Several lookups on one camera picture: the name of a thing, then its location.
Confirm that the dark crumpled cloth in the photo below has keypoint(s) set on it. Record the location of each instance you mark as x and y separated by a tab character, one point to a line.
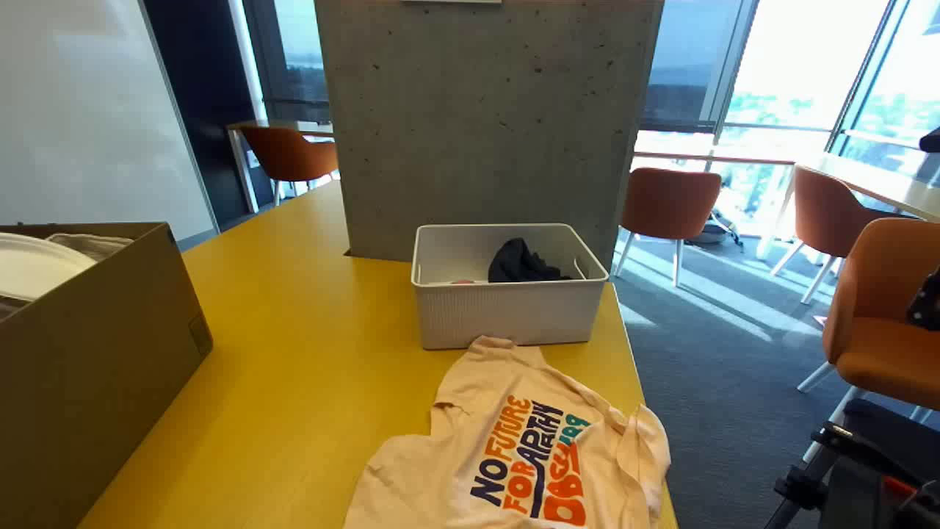
519	263

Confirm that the black tripod stand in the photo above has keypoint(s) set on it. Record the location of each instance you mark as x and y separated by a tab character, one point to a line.
841	486

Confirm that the brown cardboard box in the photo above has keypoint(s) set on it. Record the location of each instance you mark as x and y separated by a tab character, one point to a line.
91	392

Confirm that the orange chair with white legs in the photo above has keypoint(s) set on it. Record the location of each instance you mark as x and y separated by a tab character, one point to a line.
826	208
671	200

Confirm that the white plastic basket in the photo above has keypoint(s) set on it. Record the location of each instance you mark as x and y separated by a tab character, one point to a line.
511	311

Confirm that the large orange armchair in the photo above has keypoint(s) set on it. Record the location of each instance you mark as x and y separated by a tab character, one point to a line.
882	323

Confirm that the white round plate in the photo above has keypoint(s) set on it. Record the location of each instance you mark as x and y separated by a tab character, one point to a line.
33	266

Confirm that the orange chair beside white table leg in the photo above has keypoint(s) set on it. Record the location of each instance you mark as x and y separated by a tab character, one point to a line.
289	151

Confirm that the white background table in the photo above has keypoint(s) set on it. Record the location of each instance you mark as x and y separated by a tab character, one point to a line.
882	181

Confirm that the grey concrete pillar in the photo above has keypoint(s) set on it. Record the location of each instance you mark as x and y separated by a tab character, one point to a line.
490	126

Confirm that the black item on armchair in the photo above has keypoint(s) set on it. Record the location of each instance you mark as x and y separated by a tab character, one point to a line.
926	300

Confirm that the cream printed t-shirt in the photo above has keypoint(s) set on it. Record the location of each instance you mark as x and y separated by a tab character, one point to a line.
511	460

